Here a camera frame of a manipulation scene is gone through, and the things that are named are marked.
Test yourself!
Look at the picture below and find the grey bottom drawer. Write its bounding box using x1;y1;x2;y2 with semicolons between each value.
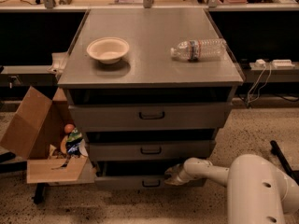
94;161;207;190

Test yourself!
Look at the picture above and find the grey drawer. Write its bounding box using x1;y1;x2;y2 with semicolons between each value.
69;103;232;132
94;161;207;190
89;140;216;161

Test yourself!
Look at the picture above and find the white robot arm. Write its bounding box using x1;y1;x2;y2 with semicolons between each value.
165;154;299;224

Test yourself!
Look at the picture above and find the grey middle drawer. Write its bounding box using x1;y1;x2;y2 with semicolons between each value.
89;140;216;161

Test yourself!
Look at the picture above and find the grey top drawer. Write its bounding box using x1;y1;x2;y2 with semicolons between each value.
69;103;232;132

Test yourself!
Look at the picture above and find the grey drawer cabinet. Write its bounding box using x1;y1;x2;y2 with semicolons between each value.
57;7;245;189

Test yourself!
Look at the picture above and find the black floor bar right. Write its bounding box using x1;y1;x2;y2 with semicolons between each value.
270;140;299;185

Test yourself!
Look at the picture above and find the green blue snack bag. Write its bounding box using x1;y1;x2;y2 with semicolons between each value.
65;128;83;156

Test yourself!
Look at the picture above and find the orange ball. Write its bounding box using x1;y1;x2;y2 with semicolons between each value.
64;124;75;134

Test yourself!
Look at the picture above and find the clear plastic water bottle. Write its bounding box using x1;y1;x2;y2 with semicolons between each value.
170;38;227;62

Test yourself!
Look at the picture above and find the black stand leg left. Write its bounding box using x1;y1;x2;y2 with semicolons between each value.
33;183;46;204

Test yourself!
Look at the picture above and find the beige paper bowl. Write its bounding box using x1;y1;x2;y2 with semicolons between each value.
86;37;130;64

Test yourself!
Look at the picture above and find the white power adapter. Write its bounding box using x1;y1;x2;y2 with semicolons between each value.
255;59;266;68

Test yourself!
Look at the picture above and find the brown cardboard box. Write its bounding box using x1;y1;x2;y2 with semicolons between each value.
0;87;88;184

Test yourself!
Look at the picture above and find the white power strip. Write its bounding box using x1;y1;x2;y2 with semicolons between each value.
272;59;294;68

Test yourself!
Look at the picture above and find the grey low side shelf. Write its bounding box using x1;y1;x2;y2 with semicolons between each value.
0;52;69;88

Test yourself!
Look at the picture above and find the white cable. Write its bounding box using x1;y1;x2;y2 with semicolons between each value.
246;63;273;105

